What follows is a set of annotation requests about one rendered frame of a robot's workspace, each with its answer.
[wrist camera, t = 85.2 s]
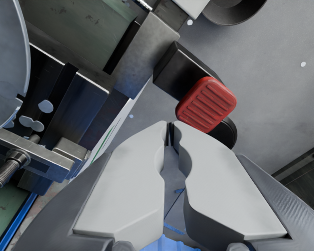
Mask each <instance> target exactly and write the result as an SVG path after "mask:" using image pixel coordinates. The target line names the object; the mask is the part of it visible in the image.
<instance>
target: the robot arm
mask: <svg viewBox="0 0 314 251"><path fill-rule="evenodd" d="M169 136H170V143H171V146H173V147H174V148H175V149H176V150H177V151H178V153H179V160H178V168H179V170H180V171H181V172H182V173H183V174H184V175H185V177H186V181H185V191H184V204H183V214H184V221H185V227H186V232H187V234H188V236H189V237H190V238H191V239H192V240H194V241H195V242H197V243H199V244H200V245H202V246H204V247H205V248H207V249H209V250H210V251H314V210H313V209H312V208H311V207H310V206H309V205H307V204H306V203H305V202H304V201H303V200H302V199H300V198H299V197H298V196H297V195H295V194H294V193H293V192H292V191H290V190H289V189H288V188H286V187H285V186H284V185H283V184H281V183H280V182H279V181H277V180H276V179H275V178H273V177H272V176H271V175H270V174H268V173H267V172H266V171H264V170H263V169H262V168H261V167H259V166H258V165H257V164H255V163H254V162H253V161H251V160H250V159H249V158H247V157H246V156H245V155H244V154H235V153H234V152H233V151H231V150H230V149H229V148H228V147H226V146H225V145H224V144H222V143H221V142H219V141H218V140H216V139H215V138H213V137H211V136H209V135H207V134H205V133H203V132H201V131H199V130H197V129H195V128H193V127H191V126H189V125H187V124H185V123H183V122H181V121H174V122H170V123H169V122H166V121H159V122H157V123H156V124H154V125H152V126H150V127H148V128H146V129H144V130H142V131H141V132H139V133H137V134H135V135H133V136H131V137H130V138H128V139H127V140H125V141H124V142H122V143H121V144H120V145H119V146H117V147H116V148H115V149H114V150H113V151H112V152H111V153H103V154H102V155H101V156H100V157H98V158H97V159H96V160H95V161H94V162H93V163H92V164H90V165H89V166H88V167H87V168H86V169H85V170H84V171H82V172H81V173H80V174H79V175H78V176H77V177H76V178H74V179H73V180H72V181H71V182H70V183H69V184H68V185H66V186H65V187H64V188H63V189H62V190H61V191H60V192H58V193H57V194H56V195H55V196H54V197H53V198H52V199H51V200H50V201H49V202H48V203H47V204H46V205H45V206H44V207H43V208H42V210H41V211H40V212H39V213H38V214H37V215H36V216H35V218H34V219H33V220H32V221H31V223H30V224H29V225H28V227H27V228H26V229H25V231H24V232H23V233H22V235H21V236H20V238H19V239H18V241H17V242H16V244H15V245H14V247H13V249H12V250H11V251H140V250H141V249H143V248H145V247H146V246H148V245H150V244H151V243H153V242H155V241H156V240H158V239H159V238H160V237H161V236H162V234H163V224H164V179H163V178H162V177H161V176H160V173H161V172H162V171H163V169H164V149H165V148H166V146H168V143H169Z"/></svg>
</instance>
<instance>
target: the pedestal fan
mask: <svg viewBox="0 0 314 251"><path fill-rule="evenodd" d="M206 134H207V135H209V136H211V137H213V138H215V139H216V140H218V141H219V142H221V143H222V144H224V145H225V146H226V147H228V148H229V149H230V150H232V148H233V147H234V145H235V143H236V141H237V128H236V125H235V124H234V122H233V121H232V120H231V119H230V118H229V117H226V118H224V119H223V120H222V121H221V122H220V123H219V124H218V125H217V126H216V127H215V128H214V129H213V130H211V131H210V132H208V133H206ZM173 148H174V147H173ZM174 150H175V152H176V153H177V154H178V155H179V153H178V151H177V150H176V149H175V148H174ZM184 190H185V188H184V189H183V190H182V192H183V191H184ZM182 192H181V193H182ZM181 193H180V194H179V196H180V195H181ZM179 196H178V197H177V199H178V198H179ZM177 199H176V200H175V202H176V201H177ZM175 202H174V203H173V205H174V204H175ZM173 205H172V207H173ZM172 207H171V208H172ZM171 208H170V210H171ZM170 210H169V211H170ZM169 211H168V213H169ZM168 213H167V214H168ZM167 214H166V216H167ZM166 216H165V218H166ZM165 218H164V219H165Z"/></svg>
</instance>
